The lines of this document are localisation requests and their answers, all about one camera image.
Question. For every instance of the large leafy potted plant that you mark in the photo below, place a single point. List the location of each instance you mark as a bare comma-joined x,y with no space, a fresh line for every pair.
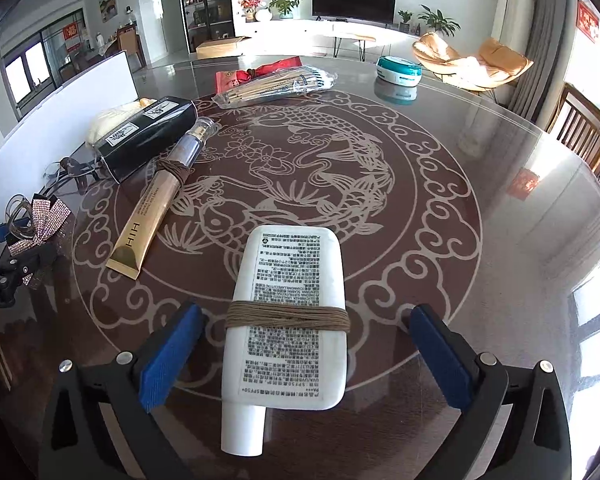
437,22

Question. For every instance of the white lotion bottle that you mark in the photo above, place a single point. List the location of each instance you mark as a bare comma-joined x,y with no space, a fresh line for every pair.
285,360

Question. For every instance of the white television console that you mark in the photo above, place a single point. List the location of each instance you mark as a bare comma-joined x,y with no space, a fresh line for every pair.
300,30

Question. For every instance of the black television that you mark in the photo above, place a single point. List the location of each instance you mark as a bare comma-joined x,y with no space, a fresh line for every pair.
355,0

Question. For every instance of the gold cosmetic tube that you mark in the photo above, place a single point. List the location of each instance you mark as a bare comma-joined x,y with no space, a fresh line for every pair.
150,205

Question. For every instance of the brown cardboard carton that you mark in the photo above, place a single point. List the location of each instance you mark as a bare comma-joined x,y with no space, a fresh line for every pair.
222,47

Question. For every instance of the small bench with hairpin legs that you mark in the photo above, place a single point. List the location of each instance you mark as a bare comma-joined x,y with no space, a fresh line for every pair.
352,38

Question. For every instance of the orange lounge chair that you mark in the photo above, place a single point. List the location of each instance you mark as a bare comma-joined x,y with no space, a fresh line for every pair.
460,65

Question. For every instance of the brown chair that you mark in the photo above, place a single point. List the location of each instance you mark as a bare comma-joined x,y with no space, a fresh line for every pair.
130,45

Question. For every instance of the red flower arrangement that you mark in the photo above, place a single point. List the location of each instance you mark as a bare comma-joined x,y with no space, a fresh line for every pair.
250,5

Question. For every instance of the rhinestone bow hair clip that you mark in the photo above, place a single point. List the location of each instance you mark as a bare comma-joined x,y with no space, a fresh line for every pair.
40,220

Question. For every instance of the red packet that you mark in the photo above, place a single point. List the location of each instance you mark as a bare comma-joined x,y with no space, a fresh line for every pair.
230,80

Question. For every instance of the framed wall painting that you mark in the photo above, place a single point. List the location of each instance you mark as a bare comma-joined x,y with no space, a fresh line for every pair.
107,2

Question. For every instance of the covered standing air conditioner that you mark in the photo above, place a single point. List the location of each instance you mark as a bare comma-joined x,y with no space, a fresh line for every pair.
515,5

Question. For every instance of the grey curtain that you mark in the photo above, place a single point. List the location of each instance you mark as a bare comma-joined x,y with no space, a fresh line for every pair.
545,35

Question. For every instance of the red door sign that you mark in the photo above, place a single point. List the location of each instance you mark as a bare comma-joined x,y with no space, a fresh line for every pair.
71,35

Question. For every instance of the green potted plant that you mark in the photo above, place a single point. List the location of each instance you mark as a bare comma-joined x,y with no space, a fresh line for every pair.
285,4

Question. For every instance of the wooden dining chair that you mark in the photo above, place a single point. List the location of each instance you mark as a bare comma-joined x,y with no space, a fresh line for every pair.
585,130

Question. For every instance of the red wall hanging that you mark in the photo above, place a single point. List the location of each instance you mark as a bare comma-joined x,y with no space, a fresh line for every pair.
587,20

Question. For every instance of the cream knit cloth bundle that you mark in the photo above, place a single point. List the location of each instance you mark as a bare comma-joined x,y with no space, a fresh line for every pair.
107,122

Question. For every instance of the teal round box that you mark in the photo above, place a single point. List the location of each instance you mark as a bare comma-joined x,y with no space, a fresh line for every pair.
400,67

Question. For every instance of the rimless eyeglasses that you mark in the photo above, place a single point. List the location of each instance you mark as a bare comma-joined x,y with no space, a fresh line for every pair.
72,165

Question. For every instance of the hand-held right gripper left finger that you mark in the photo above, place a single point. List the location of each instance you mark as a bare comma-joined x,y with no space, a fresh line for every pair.
172,360

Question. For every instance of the white board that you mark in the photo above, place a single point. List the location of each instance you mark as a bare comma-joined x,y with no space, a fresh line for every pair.
80,105

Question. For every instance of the dark glass display cabinet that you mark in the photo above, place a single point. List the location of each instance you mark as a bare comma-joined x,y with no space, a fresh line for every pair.
205,0

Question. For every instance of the small potted plant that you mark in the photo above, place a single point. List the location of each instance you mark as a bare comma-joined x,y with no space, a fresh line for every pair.
405,20

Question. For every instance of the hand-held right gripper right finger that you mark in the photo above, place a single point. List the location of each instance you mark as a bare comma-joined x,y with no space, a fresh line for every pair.
442,360

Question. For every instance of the black carton with white labels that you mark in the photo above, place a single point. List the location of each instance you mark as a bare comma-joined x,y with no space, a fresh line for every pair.
140,135

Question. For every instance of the white round vase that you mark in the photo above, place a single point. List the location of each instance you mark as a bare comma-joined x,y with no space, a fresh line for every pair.
263,15

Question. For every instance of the clear bag of chopsticks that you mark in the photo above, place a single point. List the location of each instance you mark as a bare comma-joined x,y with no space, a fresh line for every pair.
280,85

